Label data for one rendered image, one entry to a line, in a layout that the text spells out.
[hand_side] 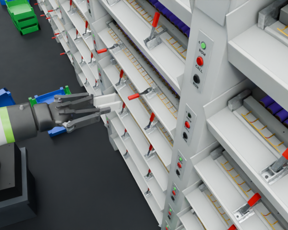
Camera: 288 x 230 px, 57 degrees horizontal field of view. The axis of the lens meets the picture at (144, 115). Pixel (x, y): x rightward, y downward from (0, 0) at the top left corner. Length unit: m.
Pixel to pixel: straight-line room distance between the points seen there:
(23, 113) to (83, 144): 1.18
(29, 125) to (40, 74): 1.78
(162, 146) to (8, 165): 0.79
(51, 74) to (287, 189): 2.16
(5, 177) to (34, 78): 1.22
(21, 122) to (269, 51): 0.55
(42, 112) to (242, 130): 0.47
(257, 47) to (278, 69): 0.05
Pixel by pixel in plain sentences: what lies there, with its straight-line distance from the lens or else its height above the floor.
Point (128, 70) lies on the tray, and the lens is 0.95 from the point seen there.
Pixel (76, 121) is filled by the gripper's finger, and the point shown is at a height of 0.96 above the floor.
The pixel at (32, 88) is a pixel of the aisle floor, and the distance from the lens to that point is 2.36.
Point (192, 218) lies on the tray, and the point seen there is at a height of 0.52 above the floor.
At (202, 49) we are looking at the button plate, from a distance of 0.50.
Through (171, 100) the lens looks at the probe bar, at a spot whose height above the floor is 0.93.
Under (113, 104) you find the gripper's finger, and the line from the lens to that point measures 0.77.
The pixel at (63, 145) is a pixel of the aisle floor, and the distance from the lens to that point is 1.89.
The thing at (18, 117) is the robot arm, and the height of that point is 1.01.
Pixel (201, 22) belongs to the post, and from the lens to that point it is 0.49.
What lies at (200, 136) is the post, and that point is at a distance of 0.62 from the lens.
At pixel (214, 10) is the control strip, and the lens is 0.45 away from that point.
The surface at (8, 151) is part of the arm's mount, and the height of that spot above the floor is 0.38.
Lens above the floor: 1.50
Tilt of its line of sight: 49 degrees down
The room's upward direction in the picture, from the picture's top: straight up
